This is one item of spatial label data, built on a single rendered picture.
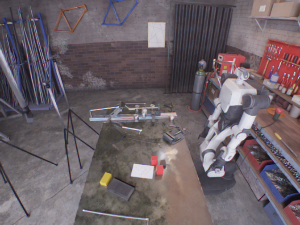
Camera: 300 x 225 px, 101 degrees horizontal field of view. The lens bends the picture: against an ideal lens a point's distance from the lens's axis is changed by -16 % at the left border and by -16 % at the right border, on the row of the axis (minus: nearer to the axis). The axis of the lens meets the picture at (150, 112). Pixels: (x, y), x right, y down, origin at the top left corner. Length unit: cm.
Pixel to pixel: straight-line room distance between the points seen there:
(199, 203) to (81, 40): 404
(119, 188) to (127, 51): 346
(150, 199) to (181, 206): 19
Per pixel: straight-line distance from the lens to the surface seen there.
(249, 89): 126
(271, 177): 213
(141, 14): 393
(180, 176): 108
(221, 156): 143
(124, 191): 99
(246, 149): 228
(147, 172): 108
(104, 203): 101
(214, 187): 196
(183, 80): 392
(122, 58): 406
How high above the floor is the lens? 178
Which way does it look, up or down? 34 degrees down
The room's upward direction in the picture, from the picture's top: straight up
